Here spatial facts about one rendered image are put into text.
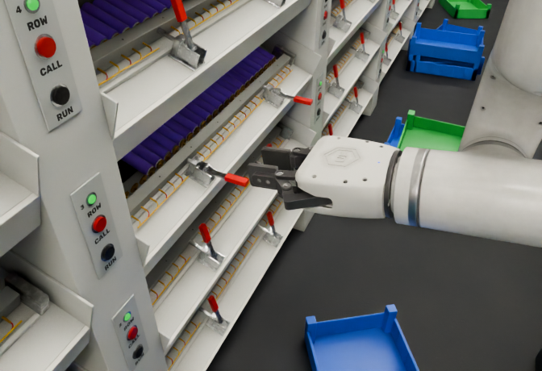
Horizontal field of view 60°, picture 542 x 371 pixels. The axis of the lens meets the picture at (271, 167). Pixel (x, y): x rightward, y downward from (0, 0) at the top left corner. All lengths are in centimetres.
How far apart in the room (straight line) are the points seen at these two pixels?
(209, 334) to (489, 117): 68
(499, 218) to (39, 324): 49
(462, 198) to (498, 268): 90
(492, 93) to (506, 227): 14
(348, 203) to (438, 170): 10
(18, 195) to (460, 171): 40
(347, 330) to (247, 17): 71
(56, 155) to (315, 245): 95
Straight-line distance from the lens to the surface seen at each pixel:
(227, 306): 104
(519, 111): 56
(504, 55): 44
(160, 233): 66
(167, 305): 81
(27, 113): 43
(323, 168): 52
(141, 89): 57
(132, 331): 66
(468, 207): 49
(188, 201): 70
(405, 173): 49
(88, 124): 48
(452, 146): 160
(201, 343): 100
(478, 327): 123
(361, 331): 115
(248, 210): 96
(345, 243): 132
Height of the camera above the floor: 94
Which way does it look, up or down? 37 degrees down
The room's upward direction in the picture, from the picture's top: straight up
